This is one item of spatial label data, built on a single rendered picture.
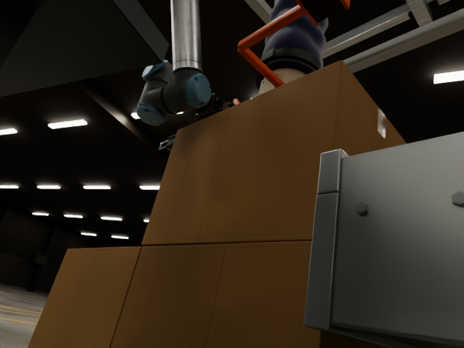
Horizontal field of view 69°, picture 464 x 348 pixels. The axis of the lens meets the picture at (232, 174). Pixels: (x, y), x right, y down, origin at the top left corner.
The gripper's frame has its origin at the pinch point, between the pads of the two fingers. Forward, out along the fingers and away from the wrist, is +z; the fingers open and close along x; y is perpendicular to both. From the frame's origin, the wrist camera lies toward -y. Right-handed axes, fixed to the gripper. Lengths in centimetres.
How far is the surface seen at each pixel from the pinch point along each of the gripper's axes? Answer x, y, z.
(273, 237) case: -52, 48, -19
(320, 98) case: -22, 55, -19
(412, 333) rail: -67, 77, -35
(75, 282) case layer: -66, -38, -19
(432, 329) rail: -66, 79, -35
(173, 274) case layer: -60, 19, -19
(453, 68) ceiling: 289, 10, 332
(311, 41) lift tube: 19.2, 37.9, -2.9
